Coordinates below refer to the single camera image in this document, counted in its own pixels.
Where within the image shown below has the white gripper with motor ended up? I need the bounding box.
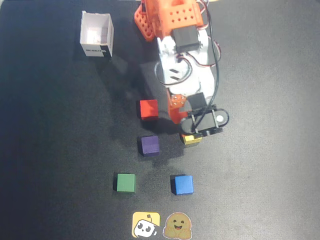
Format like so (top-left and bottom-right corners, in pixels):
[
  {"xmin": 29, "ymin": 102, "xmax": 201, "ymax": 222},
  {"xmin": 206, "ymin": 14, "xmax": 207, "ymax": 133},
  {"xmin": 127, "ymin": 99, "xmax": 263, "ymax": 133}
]
[{"xmin": 166, "ymin": 89, "xmax": 213, "ymax": 125}]

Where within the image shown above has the red wooden cube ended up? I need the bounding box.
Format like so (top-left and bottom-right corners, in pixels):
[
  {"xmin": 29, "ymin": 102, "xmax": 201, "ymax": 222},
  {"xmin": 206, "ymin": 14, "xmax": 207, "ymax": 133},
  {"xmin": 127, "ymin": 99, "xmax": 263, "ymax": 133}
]
[{"xmin": 139, "ymin": 99, "xmax": 160, "ymax": 122}]

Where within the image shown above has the yellow wooden cube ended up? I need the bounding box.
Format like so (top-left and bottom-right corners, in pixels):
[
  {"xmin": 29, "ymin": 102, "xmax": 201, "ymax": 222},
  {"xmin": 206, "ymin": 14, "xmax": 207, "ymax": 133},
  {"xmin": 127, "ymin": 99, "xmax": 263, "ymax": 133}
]
[{"xmin": 181, "ymin": 134, "xmax": 203, "ymax": 146}]

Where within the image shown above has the purple wooden cube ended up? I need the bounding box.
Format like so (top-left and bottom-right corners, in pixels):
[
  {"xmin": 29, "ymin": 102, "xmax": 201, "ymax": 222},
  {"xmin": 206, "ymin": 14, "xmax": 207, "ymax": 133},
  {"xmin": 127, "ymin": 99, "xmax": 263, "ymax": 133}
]
[{"xmin": 139, "ymin": 135, "xmax": 161, "ymax": 158}]

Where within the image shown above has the blue wooden cube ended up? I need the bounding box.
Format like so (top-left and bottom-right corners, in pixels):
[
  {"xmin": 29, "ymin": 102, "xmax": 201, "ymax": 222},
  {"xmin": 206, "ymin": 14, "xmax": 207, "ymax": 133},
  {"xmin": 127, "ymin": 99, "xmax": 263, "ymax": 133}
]
[{"xmin": 172, "ymin": 175, "xmax": 195, "ymax": 196}]

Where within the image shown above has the green wooden cube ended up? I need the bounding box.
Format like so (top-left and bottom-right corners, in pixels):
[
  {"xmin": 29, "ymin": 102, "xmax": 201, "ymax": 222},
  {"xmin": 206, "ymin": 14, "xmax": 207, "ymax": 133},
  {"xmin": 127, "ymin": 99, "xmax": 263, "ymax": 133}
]
[{"xmin": 116, "ymin": 173, "xmax": 137, "ymax": 194}]

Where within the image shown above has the black table mat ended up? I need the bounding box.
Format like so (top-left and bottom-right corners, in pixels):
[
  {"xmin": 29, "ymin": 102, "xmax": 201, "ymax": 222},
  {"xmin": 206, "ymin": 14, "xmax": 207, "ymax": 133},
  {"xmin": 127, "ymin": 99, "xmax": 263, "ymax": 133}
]
[{"xmin": 0, "ymin": 0, "xmax": 320, "ymax": 240}]

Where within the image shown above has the white open cardboard box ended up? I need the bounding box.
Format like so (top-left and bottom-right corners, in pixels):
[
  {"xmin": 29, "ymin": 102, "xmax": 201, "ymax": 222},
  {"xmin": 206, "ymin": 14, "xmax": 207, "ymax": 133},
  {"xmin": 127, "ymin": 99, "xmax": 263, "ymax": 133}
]
[{"xmin": 79, "ymin": 10, "xmax": 115, "ymax": 58}]

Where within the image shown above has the hugging face emoji sticker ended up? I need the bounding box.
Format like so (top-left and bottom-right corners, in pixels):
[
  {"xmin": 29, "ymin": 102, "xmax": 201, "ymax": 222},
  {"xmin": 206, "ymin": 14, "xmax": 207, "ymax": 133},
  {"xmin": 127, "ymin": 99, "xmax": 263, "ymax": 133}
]
[{"xmin": 162, "ymin": 212, "xmax": 193, "ymax": 240}]

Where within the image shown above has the yellow robot mascot sticker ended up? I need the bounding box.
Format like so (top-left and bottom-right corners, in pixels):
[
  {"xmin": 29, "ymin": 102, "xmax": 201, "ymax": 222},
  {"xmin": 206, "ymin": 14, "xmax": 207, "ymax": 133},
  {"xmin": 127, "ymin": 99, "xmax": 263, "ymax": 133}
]
[{"xmin": 132, "ymin": 211, "xmax": 161, "ymax": 239}]

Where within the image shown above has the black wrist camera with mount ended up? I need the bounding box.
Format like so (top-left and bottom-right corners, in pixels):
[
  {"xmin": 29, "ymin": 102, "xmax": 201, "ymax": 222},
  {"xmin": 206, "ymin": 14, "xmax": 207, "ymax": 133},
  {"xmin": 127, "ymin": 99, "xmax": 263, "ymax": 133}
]
[{"xmin": 180, "ymin": 106, "xmax": 230, "ymax": 138}]

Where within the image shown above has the black camera cable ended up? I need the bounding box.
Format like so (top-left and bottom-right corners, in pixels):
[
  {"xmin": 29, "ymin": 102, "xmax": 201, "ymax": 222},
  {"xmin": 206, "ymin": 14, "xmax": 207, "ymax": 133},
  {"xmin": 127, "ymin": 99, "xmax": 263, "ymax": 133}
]
[{"xmin": 194, "ymin": 7, "xmax": 221, "ymax": 131}]

